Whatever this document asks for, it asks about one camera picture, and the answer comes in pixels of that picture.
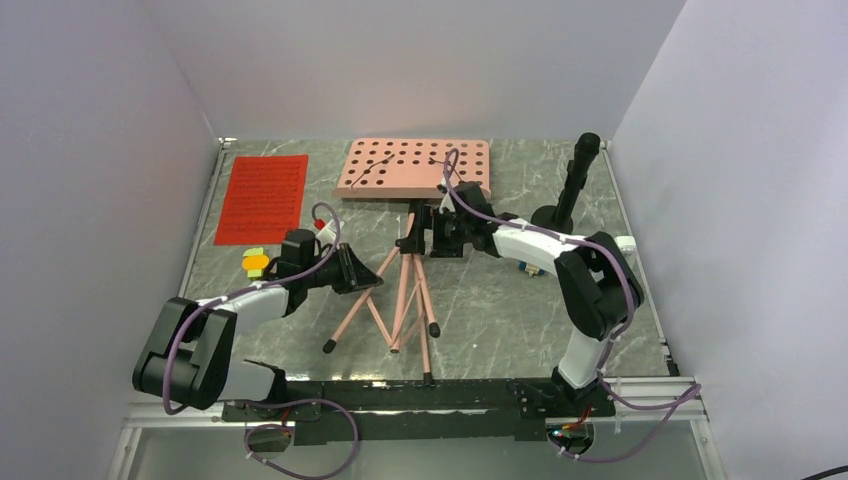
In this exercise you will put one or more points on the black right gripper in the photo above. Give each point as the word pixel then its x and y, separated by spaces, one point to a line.
pixel 415 240

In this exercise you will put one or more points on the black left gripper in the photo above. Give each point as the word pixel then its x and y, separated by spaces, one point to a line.
pixel 355 275

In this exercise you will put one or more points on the red sheet music page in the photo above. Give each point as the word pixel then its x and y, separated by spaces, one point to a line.
pixel 263 200

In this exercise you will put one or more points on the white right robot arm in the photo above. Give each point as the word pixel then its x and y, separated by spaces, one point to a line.
pixel 599 289

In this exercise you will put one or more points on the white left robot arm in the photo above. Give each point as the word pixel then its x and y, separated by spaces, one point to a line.
pixel 187 359

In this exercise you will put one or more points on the yellow green orange toy block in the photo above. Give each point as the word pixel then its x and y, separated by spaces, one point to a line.
pixel 254 262

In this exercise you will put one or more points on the red blue toy block car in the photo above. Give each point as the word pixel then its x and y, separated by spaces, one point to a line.
pixel 530 270

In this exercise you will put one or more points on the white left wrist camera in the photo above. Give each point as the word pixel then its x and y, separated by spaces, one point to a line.
pixel 327 232

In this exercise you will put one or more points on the black recorder on round base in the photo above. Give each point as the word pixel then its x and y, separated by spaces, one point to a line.
pixel 558 217

